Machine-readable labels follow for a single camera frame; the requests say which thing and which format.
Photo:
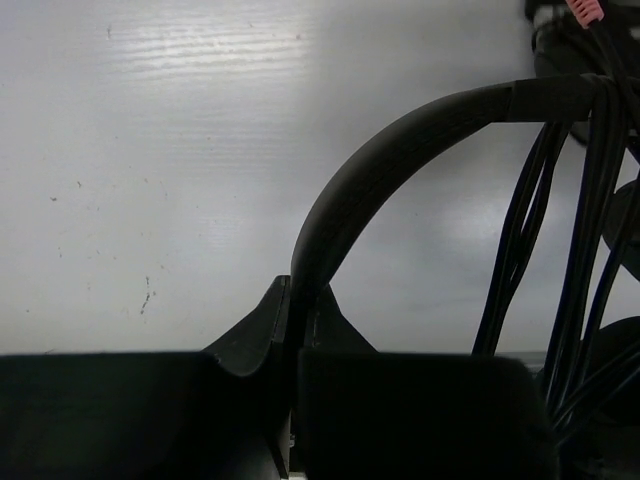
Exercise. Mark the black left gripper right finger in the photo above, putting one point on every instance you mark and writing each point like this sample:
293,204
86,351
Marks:
365,414

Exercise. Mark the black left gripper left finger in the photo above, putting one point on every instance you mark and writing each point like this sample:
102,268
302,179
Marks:
216,413

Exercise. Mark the large black gaming headset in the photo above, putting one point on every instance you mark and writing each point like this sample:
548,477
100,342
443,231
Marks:
604,228

